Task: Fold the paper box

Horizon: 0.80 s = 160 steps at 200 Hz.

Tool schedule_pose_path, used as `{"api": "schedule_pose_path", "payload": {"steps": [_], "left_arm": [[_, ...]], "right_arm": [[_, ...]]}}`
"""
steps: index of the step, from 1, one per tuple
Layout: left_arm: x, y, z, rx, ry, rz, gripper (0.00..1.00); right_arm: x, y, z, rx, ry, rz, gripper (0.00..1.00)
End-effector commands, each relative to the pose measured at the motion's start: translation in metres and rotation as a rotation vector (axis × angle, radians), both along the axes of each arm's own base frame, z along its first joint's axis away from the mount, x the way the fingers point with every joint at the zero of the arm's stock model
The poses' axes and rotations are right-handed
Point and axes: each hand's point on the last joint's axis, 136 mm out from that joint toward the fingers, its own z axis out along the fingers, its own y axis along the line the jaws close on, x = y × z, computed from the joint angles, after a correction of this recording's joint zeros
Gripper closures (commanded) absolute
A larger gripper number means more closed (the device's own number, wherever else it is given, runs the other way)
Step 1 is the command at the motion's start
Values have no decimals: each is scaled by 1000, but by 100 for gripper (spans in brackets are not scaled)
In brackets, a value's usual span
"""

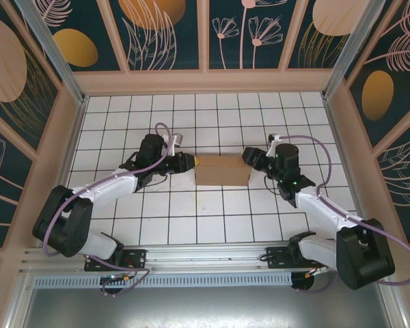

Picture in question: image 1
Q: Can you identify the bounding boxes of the brown cardboard box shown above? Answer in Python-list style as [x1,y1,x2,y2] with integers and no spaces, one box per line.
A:
[193,154,253,187]

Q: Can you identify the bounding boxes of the small controller board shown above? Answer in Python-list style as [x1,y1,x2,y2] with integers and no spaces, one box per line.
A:
[100,273,133,285]

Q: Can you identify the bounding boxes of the grey metal sheet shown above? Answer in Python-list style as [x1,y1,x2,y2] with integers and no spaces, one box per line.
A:
[6,286,407,328]

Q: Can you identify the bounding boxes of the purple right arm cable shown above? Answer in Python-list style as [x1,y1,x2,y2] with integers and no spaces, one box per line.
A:
[279,133,410,294]

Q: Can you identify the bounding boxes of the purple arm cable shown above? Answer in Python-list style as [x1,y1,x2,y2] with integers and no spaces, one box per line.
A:
[42,122,177,299]
[279,133,410,294]

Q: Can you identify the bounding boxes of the aluminium table edge rail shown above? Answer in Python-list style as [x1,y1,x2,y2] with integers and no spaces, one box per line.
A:
[323,92,377,243]

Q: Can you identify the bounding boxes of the aluminium front mounting rail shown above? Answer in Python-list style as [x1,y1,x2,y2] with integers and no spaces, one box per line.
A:
[18,241,396,274]

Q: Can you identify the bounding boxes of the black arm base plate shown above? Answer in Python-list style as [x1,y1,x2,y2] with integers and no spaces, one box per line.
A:
[265,246,295,271]
[84,248,148,273]

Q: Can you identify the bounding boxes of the wall panel with leaf outlines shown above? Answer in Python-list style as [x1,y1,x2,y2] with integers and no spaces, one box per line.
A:
[104,0,202,72]

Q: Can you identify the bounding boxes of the wall panel with fern outline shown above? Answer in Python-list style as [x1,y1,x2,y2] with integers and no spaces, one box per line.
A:
[343,0,410,153]

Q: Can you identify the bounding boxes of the wall panel with pink flowers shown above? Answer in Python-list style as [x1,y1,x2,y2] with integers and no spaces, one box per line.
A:
[204,0,303,71]

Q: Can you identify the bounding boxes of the wall panel with pink leaves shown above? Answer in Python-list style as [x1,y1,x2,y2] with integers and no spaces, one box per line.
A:
[374,126,410,245]

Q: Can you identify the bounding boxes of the wall panel with pale disc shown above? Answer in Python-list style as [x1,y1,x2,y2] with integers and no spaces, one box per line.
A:
[283,0,375,71]

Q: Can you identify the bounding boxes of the grey slotted cable duct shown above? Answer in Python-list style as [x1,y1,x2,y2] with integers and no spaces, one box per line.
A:
[33,272,294,288]

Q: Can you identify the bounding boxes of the aluminium frame post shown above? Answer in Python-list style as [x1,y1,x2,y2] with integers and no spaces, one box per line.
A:
[15,0,90,105]
[322,0,392,100]

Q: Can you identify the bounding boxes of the wall panel with orange oval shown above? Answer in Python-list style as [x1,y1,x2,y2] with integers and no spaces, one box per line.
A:
[27,0,124,73]

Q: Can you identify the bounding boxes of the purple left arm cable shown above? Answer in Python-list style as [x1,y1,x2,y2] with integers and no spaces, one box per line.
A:
[42,122,177,299]

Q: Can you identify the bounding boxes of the wall panel with single flower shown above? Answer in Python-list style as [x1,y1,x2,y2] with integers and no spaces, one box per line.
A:
[0,102,38,252]

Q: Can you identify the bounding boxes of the wall panel with golden lines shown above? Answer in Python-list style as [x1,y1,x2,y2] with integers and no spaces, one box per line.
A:
[0,0,63,156]

